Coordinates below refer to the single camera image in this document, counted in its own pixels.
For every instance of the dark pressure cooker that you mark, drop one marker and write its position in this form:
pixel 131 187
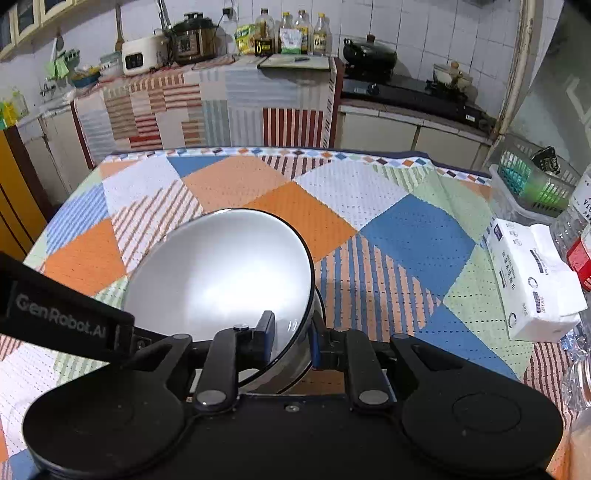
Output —
pixel 194 41

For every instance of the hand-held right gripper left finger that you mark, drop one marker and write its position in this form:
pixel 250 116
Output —
pixel 265 339

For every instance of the blue basin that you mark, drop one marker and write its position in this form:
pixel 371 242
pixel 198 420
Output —
pixel 85 79

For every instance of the white cap water bottle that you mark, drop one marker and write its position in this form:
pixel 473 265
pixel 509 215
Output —
pixel 582 194

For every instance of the yellow wooden chair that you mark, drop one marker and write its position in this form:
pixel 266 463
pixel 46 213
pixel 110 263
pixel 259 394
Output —
pixel 18 198

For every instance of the glass pot with lid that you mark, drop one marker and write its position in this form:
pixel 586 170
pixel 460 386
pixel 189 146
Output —
pixel 452 76

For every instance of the striped counter cloth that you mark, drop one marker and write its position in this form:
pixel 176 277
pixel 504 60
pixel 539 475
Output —
pixel 184 106

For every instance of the green cloth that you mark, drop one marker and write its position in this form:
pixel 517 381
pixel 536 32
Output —
pixel 60 67

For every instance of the patterned ceramic bowl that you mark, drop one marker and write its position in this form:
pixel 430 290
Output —
pixel 111 64

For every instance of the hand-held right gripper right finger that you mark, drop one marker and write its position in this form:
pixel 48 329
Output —
pixel 315 346

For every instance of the black wok with lid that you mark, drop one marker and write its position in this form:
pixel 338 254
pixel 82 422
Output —
pixel 369 55

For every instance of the wall cabinet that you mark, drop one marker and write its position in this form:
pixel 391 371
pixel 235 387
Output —
pixel 46 18

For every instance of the black gas stove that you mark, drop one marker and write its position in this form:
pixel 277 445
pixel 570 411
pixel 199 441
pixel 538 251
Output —
pixel 415 99

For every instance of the red label water bottle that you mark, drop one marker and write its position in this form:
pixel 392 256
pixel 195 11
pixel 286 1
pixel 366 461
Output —
pixel 581 258

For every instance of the yellow snack packet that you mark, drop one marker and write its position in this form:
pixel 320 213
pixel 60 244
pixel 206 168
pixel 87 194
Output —
pixel 245 39

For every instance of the cooking oil bottle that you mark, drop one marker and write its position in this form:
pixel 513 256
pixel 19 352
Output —
pixel 302 25
pixel 264 32
pixel 322 37
pixel 287 39

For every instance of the dark snack packet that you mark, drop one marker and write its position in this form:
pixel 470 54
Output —
pixel 547 159

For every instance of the white tissue pack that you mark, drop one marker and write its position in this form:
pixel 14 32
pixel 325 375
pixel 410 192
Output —
pixel 531 286

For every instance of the kitchen knife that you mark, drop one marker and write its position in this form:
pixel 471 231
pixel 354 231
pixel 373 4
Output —
pixel 295 58

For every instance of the green plastic basket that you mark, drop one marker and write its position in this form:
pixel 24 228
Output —
pixel 526 180

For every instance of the white rice cooker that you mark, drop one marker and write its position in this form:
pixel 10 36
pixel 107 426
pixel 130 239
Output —
pixel 143 55

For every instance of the cutting board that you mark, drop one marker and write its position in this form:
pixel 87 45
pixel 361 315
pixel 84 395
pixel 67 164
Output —
pixel 318 63

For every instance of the wooden spatula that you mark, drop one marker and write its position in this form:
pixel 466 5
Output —
pixel 119 32

